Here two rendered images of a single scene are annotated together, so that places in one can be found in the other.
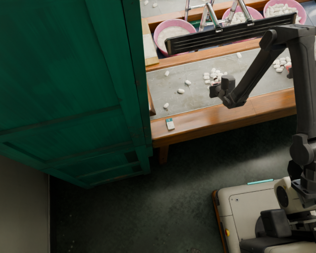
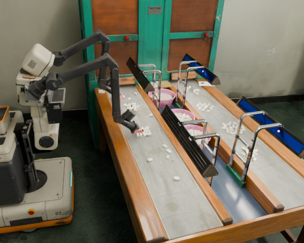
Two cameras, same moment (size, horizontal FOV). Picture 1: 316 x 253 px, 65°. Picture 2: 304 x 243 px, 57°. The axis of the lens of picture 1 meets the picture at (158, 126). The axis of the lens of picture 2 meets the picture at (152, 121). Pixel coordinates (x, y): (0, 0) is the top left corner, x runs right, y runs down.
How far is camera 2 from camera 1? 2.67 m
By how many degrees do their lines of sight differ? 59
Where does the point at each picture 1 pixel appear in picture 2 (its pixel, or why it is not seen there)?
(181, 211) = not seen: hidden behind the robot
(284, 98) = (115, 127)
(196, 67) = (141, 102)
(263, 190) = (63, 176)
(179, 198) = (74, 161)
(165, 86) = (127, 93)
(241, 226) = (41, 163)
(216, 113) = (106, 104)
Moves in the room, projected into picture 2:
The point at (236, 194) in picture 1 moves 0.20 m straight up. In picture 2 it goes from (64, 162) to (62, 144)
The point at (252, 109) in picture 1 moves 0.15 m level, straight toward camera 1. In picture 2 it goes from (107, 115) to (95, 109)
